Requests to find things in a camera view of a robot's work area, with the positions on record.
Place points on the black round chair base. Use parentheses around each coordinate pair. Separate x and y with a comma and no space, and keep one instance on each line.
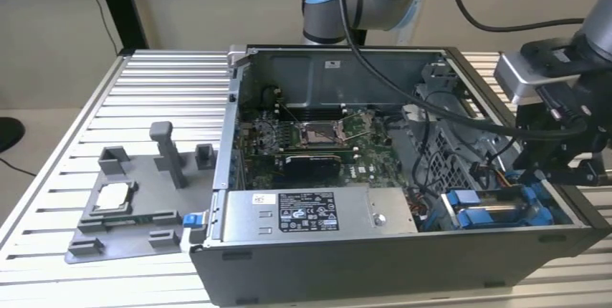
(9,132)

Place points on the grey metal drive cage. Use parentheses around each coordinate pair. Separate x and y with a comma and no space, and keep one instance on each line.
(403,154)

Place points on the metal disk bay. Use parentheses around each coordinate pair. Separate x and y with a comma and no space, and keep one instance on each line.
(443,211)

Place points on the green motherboard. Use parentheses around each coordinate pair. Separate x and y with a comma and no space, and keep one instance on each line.
(376,150)

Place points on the blue case latch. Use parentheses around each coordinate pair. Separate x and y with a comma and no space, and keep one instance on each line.
(189,220)

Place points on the empty blue disk carrier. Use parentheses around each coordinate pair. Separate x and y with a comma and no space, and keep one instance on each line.
(473,220)

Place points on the thin metal locking lever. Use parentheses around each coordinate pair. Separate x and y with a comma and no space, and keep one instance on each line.
(288,114)

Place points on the grey power supply unit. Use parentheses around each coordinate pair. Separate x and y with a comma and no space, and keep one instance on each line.
(382,200)

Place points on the black graphics card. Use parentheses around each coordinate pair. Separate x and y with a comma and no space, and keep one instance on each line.
(310,170)

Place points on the CPU socket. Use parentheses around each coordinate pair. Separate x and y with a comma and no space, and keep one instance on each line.
(318,134)

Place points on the black upright post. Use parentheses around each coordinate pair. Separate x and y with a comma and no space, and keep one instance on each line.
(121,7)

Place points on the grey parts rack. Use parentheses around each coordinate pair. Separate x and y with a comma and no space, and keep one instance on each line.
(157,204)

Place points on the silver CPU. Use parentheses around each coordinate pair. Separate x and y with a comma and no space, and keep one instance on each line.
(113,197)

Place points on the black RAM slot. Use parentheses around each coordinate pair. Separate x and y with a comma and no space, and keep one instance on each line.
(310,109)
(315,149)

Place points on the large silver wrist camera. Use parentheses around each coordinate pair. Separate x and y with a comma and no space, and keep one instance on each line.
(525,79)

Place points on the open black PC case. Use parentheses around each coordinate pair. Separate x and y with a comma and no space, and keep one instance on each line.
(334,272)

